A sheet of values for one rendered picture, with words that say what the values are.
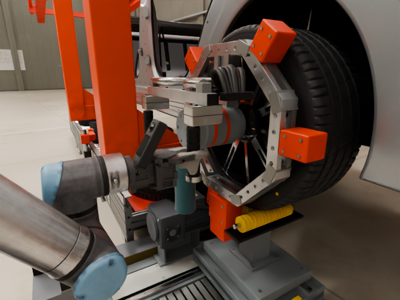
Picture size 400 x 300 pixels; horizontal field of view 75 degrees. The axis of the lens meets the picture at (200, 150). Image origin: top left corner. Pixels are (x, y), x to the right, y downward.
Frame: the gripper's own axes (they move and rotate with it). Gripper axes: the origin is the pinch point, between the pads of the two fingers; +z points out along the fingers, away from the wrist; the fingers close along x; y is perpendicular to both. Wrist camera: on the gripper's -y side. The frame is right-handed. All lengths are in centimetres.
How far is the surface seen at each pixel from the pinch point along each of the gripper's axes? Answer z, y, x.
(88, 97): 8, 7, -255
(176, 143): 21, 15, -60
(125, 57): -2, -26, -60
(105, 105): -12, -6, -60
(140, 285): -8, 75, -41
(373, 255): 119, 83, -2
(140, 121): 4, 3, -62
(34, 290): -44, 38, -16
